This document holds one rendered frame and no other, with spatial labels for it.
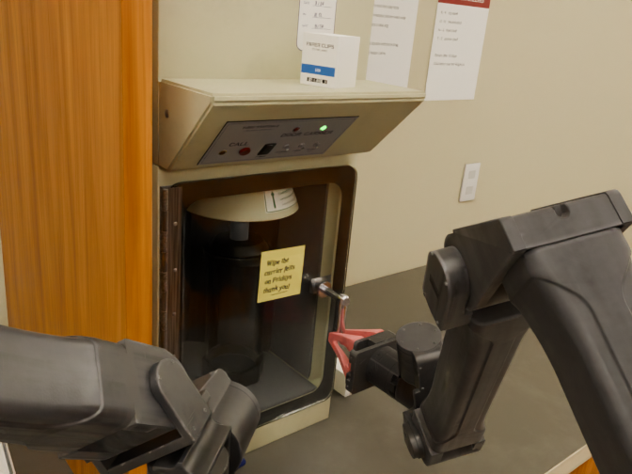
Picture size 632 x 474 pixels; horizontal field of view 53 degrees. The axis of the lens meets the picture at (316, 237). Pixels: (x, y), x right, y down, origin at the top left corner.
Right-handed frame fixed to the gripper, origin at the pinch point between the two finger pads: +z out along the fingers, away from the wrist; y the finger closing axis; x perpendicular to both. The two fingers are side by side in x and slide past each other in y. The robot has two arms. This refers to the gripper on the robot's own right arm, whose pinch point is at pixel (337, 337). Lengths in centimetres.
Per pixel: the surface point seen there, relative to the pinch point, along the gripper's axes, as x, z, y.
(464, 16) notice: -48, 48, -80
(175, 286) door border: -12.0, 4.3, 24.9
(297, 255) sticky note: -12.8, 4.2, 5.7
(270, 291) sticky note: -8.1, 4.2, 10.1
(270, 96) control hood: -36.8, -6.0, 19.8
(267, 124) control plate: -33.3, -3.3, 18.0
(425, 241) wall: 14, 48, -79
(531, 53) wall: -40, 49, -114
